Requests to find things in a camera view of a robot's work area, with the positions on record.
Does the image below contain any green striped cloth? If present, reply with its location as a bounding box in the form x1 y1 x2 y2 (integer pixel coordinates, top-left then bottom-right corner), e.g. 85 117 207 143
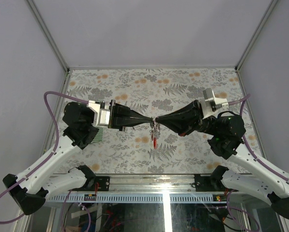
91 127 104 144

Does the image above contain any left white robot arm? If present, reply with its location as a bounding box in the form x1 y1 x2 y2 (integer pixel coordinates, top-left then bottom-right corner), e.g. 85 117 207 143
2 100 153 215

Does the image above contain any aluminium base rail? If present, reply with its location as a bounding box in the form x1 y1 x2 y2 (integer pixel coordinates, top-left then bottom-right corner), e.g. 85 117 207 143
49 174 228 203

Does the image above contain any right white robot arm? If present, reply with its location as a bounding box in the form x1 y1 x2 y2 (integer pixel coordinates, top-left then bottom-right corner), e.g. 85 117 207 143
155 101 289 219

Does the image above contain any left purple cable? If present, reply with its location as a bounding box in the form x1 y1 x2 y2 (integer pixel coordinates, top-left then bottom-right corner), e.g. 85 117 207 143
0 91 91 223

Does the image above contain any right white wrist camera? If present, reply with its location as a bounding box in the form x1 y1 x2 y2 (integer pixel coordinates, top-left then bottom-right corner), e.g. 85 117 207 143
200 88 229 119

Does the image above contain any purple cable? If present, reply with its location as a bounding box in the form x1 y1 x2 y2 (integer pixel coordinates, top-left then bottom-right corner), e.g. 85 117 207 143
228 93 289 188
0 91 91 223

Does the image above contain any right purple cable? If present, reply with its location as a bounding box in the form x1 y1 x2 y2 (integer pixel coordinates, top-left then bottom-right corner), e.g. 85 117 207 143
228 93 289 188

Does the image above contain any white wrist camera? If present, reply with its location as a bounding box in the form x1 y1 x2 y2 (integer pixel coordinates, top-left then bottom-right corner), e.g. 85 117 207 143
87 100 110 127
200 88 229 119

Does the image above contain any red handled metal key tool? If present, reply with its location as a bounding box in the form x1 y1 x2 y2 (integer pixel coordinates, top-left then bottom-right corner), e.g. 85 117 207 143
151 123 160 149

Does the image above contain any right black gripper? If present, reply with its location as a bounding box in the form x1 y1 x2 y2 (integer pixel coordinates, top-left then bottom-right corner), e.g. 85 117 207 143
156 100 220 136

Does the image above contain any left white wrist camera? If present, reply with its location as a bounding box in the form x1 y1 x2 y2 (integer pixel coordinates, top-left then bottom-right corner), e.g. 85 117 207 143
87 100 110 127

